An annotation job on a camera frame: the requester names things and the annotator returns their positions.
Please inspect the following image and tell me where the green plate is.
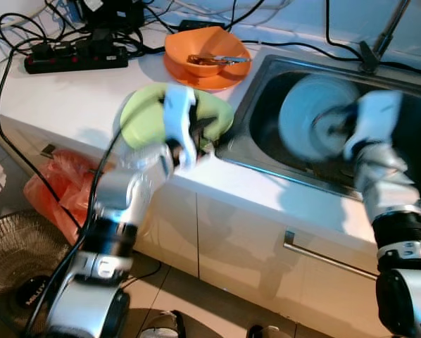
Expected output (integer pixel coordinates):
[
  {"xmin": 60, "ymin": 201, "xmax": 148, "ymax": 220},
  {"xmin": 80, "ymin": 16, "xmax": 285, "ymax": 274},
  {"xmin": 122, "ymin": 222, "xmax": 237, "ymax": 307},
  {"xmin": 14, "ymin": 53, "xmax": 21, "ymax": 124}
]
[{"xmin": 119, "ymin": 82, "xmax": 234, "ymax": 150}]

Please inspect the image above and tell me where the black hanging cable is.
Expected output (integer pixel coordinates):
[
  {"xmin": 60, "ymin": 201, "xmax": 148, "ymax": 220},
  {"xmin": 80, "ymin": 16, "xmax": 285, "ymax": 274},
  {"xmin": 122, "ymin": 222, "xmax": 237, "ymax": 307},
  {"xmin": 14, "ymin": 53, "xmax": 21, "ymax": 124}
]
[{"xmin": 325, "ymin": 0, "xmax": 366, "ymax": 54}]

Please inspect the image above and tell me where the grey robot foot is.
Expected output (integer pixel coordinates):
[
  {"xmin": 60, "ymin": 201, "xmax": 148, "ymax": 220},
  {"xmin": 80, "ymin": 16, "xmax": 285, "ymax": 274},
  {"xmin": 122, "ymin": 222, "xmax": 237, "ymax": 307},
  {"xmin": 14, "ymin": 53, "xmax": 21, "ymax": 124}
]
[
  {"xmin": 139, "ymin": 310, "xmax": 187, "ymax": 338},
  {"xmin": 247, "ymin": 324, "xmax": 283, "ymax": 338}
]

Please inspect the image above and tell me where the black cable behind sink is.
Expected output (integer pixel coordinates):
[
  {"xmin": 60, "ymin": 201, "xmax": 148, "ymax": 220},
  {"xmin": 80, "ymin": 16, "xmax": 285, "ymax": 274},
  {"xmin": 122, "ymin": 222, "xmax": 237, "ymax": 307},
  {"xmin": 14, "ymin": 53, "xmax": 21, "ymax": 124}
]
[{"xmin": 249, "ymin": 39, "xmax": 366, "ymax": 56}]

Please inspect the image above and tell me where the small black adapter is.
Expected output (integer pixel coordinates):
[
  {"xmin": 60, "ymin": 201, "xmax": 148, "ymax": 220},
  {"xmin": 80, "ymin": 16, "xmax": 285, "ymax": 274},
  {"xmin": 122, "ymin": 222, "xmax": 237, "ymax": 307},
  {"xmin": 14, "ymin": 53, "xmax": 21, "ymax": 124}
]
[{"xmin": 179, "ymin": 20, "xmax": 226, "ymax": 32}]

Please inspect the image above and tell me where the black labelled power adapter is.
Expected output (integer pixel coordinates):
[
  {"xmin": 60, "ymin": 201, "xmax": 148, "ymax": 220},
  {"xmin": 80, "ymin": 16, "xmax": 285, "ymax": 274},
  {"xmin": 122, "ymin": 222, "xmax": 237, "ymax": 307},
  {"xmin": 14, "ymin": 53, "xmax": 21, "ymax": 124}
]
[{"xmin": 77, "ymin": 0, "xmax": 146, "ymax": 32}]

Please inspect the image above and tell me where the orange bowl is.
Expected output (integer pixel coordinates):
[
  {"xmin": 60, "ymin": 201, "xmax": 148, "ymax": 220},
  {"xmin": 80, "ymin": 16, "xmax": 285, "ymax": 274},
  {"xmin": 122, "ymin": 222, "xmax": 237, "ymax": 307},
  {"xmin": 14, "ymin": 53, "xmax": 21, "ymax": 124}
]
[{"xmin": 165, "ymin": 27, "xmax": 244, "ymax": 77}]

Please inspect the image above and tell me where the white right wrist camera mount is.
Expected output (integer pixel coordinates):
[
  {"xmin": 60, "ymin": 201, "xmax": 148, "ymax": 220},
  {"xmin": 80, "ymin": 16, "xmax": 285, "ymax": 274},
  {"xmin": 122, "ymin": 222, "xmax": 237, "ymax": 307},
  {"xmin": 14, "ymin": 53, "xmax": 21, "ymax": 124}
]
[{"xmin": 344, "ymin": 90, "xmax": 403, "ymax": 159}]

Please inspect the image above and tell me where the red plastic bag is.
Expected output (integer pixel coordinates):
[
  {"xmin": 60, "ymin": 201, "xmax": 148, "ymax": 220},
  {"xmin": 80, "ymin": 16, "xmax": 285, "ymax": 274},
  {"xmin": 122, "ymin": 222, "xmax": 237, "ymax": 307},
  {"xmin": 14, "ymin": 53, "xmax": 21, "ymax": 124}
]
[{"xmin": 24, "ymin": 148, "xmax": 102, "ymax": 227}]

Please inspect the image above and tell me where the black power strip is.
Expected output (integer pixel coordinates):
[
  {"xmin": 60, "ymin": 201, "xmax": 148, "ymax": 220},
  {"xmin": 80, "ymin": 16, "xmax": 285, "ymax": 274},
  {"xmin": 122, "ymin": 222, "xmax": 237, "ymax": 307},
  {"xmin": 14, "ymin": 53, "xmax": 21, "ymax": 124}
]
[{"xmin": 24, "ymin": 46, "xmax": 129, "ymax": 75}]

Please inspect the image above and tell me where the grey robot right foot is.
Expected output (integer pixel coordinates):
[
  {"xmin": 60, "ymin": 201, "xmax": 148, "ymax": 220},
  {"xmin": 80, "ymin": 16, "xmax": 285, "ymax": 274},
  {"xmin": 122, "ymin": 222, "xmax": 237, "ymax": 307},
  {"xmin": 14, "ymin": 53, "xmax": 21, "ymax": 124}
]
[{"xmin": 247, "ymin": 324, "xmax": 283, "ymax": 338}]

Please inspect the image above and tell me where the silver cabinet bar handle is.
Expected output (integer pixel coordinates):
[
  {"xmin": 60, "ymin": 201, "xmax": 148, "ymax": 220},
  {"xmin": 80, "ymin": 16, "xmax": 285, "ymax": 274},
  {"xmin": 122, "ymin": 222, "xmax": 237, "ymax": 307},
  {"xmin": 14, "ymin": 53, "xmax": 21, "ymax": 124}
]
[{"xmin": 283, "ymin": 231, "xmax": 379, "ymax": 281}]

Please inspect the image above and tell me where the patterned metal spoon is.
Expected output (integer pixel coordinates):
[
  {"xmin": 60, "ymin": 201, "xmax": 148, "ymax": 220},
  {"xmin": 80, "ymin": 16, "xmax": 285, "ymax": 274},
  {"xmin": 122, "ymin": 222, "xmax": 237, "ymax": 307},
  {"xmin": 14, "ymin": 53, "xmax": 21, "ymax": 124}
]
[{"xmin": 188, "ymin": 54, "xmax": 251, "ymax": 66}]

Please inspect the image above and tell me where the black stand pole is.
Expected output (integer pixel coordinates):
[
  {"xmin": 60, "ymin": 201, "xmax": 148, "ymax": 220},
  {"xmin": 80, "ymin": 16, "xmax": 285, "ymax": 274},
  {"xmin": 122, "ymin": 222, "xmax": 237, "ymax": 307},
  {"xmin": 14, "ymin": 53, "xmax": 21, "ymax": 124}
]
[{"xmin": 358, "ymin": 0, "xmax": 413, "ymax": 74}]

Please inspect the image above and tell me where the grey robot left foot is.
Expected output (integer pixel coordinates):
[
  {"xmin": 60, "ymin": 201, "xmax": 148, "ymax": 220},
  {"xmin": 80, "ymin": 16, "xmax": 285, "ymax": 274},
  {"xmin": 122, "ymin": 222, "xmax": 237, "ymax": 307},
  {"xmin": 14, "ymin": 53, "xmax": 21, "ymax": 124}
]
[{"xmin": 139, "ymin": 310, "xmax": 187, "ymax": 338}]

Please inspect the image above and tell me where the steel kitchen sink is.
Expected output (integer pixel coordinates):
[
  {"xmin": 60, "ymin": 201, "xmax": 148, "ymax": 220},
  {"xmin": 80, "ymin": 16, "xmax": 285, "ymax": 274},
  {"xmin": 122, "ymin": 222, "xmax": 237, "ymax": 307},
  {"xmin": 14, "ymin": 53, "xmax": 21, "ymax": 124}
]
[{"xmin": 218, "ymin": 55, "xmax": 421, "ymax": 205}]

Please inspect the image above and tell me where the metal floor fan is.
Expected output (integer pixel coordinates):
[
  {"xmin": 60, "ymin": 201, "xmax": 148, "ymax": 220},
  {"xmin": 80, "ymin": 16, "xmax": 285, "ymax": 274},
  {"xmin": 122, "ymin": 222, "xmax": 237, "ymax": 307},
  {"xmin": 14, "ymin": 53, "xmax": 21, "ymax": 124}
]
[{"xmin": 0, "ymin": 213, "xmax": 76, "ymax": 332}]

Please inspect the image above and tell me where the white counter cabinet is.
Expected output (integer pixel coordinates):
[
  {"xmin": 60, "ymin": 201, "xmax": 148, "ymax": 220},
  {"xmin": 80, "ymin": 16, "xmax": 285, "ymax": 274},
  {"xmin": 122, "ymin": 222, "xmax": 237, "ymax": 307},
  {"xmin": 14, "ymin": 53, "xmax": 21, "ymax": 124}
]
[{"xmin": 27, "ymin": 137, "xmax": 408, "ymax": 338}]

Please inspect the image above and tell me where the white bowl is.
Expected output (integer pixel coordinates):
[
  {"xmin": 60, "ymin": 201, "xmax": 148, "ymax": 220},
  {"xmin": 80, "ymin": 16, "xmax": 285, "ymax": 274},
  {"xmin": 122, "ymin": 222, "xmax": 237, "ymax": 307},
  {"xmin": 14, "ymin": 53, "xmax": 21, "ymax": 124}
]
[{"xmin": 277, "ymin": 74, "xmax": 363, "ymax": 164}]

